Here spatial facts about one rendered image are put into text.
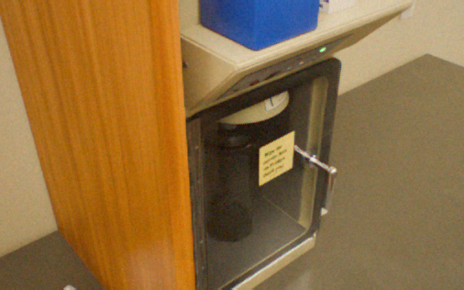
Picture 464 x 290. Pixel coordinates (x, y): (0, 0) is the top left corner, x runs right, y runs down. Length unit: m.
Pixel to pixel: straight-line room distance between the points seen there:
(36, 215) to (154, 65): 0.75
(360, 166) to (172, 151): 0.86
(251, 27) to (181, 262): 0.31
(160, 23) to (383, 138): 1.08
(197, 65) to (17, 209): 0.69
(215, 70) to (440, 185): 0.90
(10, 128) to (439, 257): 0.90
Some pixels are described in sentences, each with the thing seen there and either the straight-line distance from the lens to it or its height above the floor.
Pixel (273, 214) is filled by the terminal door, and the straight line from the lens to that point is 0.92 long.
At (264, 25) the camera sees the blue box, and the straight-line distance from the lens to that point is 0.56.
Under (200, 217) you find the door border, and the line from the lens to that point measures 0.78.
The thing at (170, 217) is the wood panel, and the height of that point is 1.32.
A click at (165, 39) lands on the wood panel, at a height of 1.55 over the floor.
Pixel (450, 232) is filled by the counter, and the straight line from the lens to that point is 1.24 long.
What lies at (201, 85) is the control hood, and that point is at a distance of 0.60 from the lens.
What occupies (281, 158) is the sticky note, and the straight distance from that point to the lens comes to 0.85.
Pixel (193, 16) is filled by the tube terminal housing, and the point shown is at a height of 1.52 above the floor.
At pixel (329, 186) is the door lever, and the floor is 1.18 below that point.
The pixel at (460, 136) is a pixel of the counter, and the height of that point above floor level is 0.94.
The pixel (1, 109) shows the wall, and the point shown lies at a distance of 1.06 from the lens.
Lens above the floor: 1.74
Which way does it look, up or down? 35 degrees down
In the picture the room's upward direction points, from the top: straight up
